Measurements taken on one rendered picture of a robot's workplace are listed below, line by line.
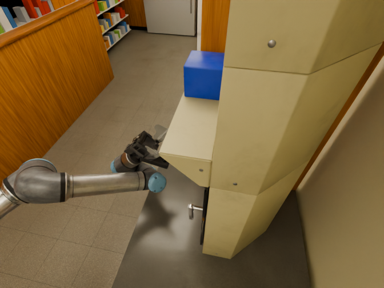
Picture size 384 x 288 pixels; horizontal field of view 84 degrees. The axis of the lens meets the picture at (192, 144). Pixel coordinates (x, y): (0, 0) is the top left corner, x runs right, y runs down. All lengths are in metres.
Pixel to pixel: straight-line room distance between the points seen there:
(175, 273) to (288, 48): 0.82
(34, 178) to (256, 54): 0.71
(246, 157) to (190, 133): 0.15
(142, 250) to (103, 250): 1.11
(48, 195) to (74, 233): 1.45
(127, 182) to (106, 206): 1.41
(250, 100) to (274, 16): 0.11
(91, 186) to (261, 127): 0.61
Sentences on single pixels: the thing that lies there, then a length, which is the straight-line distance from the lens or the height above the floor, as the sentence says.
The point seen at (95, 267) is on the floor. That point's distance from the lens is 2.04.
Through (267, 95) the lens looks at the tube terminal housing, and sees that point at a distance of 0.33.
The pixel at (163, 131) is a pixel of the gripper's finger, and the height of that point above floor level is 1.29.
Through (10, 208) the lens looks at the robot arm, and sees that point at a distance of 0.96.
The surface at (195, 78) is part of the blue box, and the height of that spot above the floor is 1.57.
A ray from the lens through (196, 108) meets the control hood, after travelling 0.56.
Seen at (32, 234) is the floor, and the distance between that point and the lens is 2.40.
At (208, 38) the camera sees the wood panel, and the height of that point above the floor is 1.61.
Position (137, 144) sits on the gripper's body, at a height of 1.29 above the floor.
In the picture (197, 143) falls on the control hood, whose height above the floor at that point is 1.51.
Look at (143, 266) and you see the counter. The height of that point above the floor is 0.94.
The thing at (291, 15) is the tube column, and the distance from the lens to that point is 0.29.
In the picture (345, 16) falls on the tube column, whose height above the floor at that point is 1.77.
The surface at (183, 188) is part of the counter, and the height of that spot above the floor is 0.94.
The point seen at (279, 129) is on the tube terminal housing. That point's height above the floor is 1.62.
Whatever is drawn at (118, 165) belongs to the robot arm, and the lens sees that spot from 0.94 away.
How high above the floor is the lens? 1.85
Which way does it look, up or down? 46 degrees down
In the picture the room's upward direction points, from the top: straight up
